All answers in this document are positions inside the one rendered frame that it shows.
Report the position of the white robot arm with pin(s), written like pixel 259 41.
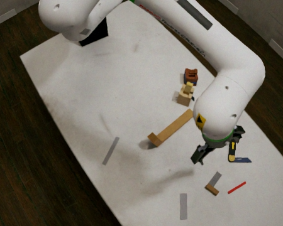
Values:
pixel 240 72

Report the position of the grey flat bar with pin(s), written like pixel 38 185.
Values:
pixel 111 150
pixel 183 206

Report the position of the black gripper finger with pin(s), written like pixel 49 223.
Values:
pixel 200 153
pixel 238 130

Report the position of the brown wooden flat bar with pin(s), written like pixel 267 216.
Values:
pixel 172 128

